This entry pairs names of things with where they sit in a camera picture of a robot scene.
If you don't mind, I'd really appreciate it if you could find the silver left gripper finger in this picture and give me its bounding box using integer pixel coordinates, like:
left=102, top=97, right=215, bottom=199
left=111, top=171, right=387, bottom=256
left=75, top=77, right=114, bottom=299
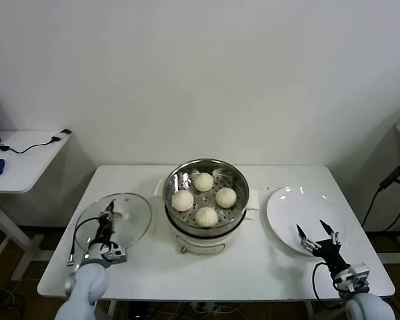
left=101, top=199, right=116, bottom=223

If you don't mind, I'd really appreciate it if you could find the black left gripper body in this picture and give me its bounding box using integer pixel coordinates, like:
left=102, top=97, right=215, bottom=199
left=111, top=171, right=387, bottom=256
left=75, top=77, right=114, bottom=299
left=96, top=218, right=117, bottom=247

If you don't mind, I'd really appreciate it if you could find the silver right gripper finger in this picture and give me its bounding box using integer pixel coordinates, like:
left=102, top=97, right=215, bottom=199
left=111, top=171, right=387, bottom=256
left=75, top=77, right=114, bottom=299
left=319, top=219, right=340, bottom=247
left=295, top=223, right=317, bottom=253

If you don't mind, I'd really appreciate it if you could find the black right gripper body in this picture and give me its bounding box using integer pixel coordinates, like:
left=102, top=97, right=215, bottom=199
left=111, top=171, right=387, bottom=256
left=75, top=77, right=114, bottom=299
left=311, top=239, right=351, bottom=276

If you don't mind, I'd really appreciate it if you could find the glass lid with cream handle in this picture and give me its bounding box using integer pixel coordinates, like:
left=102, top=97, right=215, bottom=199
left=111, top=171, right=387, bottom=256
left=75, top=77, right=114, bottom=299
left=75, top=192, right=153, bottom=253

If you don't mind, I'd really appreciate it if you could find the white steamed baozi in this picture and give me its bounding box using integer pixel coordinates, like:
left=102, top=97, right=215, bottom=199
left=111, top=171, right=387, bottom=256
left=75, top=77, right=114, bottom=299
left=193, top=172, right=215, bottom=193
left=195, top=206, right=219, bottom=227
left=215, top=187, right=237, bottom=208
left=171, top=190, right=194, bottom=213

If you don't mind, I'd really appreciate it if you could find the stainless steel steamer basket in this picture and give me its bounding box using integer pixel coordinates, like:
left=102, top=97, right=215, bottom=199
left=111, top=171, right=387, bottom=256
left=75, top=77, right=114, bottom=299
left=154, top=159, right=261, bottom=234

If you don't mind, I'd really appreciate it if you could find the white round plate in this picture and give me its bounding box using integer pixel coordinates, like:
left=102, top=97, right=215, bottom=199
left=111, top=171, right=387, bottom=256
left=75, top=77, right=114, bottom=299
left=265, top=186, right=349, bottom=257

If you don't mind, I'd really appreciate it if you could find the small black grey adapter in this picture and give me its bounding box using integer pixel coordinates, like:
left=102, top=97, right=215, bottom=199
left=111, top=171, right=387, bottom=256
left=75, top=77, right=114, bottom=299
left=51, top=129, right=71, bottom=143

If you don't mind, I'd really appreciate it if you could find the white side desk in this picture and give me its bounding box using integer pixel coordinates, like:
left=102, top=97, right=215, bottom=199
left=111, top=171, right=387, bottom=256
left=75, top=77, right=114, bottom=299
left=0, top=129, right=71, bottom=281

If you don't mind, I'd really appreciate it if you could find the white power strip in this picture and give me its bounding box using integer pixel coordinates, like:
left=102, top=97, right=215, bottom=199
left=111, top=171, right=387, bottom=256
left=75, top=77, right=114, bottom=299
left=191, top=301, right=221, bottom=316

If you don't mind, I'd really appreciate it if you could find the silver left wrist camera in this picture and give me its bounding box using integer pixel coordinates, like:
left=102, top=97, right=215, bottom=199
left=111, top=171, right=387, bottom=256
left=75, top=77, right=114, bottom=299
left=101, top=243, right=128, bottom=265

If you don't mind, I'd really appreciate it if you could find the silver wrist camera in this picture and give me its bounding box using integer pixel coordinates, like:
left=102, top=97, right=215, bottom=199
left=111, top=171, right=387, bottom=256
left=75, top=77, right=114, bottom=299
left=101, top=243, right=128, bottom=265
left=335, top=262, right=370, bottom=291

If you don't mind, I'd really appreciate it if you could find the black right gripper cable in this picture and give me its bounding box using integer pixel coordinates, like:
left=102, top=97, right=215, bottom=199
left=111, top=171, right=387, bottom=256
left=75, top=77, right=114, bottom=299
left=312, top=261, right=341, bottom=303

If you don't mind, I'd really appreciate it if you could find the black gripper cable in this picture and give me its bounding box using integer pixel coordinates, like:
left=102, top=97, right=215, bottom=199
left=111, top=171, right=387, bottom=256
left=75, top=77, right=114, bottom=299
left=67, top=215, right=103, bottom=267
left=312, top=261, right=341, bottom=303

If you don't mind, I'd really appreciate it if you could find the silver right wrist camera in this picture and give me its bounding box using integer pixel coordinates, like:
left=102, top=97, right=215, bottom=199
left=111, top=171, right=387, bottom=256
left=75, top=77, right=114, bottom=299
left=335, top=262, right=370, bottom=291

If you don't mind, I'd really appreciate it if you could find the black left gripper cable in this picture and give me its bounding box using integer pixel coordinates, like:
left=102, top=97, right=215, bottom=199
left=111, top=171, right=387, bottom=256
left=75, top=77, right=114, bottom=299
left=67, top=215, right=103, bottom=267

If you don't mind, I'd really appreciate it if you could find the black power cable with adapter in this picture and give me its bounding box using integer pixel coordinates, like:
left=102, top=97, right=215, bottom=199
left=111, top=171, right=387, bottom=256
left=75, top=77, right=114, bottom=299
left=362, top=165, right=400, bottom=231

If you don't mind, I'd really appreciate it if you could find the black desk cable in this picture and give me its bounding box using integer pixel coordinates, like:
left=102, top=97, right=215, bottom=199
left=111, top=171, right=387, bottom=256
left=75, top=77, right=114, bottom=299
left=0, top=136, right=59, bottom=155

